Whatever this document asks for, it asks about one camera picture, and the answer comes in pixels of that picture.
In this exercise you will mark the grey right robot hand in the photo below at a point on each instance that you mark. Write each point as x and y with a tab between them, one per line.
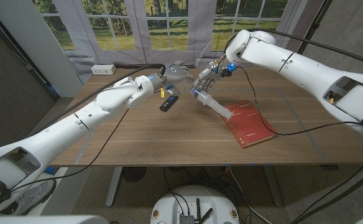
208	77

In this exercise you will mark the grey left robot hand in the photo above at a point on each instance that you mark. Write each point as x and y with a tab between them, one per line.
172	76

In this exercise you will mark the large clear plastic syringe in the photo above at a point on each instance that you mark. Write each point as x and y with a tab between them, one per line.
214	104

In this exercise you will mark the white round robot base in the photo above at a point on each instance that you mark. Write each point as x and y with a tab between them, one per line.
172	205

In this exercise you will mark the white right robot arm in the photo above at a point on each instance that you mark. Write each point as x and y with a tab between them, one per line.
309	65

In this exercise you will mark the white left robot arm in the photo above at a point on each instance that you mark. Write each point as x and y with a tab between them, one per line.
76	118

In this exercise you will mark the black TV remote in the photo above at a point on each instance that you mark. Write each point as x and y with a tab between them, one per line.
168	103

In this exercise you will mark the red notebook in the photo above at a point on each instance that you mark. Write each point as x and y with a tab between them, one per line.
250	127

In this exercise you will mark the printed window backdrop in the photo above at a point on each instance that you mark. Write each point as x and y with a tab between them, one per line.
131	31

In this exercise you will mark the white power strip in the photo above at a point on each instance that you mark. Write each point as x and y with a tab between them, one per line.
103	69

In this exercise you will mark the black round floor foot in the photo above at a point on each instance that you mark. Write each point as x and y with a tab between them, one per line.
134	174

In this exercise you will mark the black backdrop stand pole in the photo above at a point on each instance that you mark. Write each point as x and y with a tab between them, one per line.
313	26

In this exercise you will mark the white table leg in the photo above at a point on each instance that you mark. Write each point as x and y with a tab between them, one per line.
273	189
113	189

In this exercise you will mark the white pillar panel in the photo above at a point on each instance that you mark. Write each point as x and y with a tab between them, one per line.
38	40

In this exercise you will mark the grey radio box with antennas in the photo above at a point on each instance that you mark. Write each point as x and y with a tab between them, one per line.
186	219

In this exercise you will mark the grey sneaker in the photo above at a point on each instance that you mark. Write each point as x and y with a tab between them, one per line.
34	196

